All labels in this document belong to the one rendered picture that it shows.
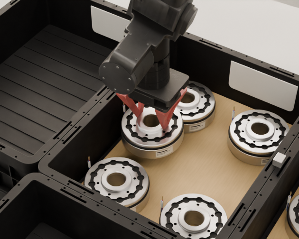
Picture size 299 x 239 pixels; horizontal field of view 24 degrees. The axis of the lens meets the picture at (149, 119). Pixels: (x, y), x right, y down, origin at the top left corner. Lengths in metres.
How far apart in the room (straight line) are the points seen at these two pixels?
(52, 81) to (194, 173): 0.34
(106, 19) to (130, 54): 0.41
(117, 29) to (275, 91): 0.33
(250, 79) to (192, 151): 0.16
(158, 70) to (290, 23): 0.71
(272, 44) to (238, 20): 0.11
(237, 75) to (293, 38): 0.43
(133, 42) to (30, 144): 0.34
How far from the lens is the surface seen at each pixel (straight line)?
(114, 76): 0.95
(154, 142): 1.10
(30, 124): 1.23
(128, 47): 0.93
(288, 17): 1.70
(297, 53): 1.59
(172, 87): 1.04
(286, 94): 1.20
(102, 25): 1.34
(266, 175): 1.02
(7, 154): 1.05
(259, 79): 1.20
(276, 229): 1.08
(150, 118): 1.15
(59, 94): 1.28
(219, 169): 1.15
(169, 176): 1.13
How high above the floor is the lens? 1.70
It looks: 45 degrees down
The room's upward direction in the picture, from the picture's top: straight up
